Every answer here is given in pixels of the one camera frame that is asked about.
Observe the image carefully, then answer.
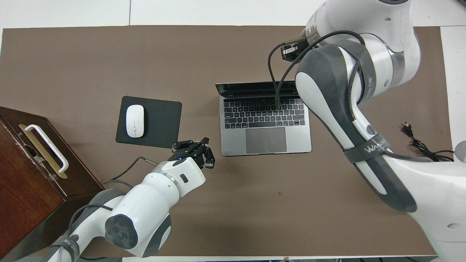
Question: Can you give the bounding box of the white computer mouse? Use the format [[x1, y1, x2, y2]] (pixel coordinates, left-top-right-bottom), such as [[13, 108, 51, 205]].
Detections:
[[126, 104, 145, 138]]

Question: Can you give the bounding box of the black mouse pad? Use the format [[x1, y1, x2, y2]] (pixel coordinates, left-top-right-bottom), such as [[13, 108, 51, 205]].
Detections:
[[115, 96, 182, 149]]

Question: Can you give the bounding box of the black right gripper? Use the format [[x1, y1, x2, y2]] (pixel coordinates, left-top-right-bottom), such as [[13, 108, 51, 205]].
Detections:
[[281, 36, 310, 60]]

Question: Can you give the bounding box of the black power cord with plug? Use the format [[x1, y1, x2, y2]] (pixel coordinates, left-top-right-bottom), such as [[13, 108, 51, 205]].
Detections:
[[402, 123, 455, 162]]

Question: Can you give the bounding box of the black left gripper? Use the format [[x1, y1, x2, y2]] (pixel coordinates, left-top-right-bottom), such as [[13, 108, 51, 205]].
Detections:
[[168, 137, 216, 169]]

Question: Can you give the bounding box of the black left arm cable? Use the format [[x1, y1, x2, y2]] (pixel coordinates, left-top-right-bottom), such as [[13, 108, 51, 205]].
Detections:
[[67, 156, 161, 237]]

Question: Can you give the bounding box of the brown table mat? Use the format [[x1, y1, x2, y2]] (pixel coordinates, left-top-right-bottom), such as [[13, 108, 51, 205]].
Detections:
[[0, 25, 443, 257]]

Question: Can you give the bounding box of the grey laptop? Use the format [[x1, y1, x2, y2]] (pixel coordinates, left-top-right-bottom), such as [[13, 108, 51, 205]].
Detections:
[[215, 81, 312, 157]]

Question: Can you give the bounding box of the brass handle plate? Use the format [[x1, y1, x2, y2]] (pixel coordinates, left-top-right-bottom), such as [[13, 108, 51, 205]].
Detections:
[[18, 124, 68, 179]]

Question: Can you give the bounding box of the white box handle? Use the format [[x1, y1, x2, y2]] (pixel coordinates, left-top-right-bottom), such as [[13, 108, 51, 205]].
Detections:
[[24, 124, 69, 173]]

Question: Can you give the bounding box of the dark brown wooden box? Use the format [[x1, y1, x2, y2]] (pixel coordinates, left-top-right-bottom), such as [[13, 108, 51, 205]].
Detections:
[[0, 106, 108, 261]]

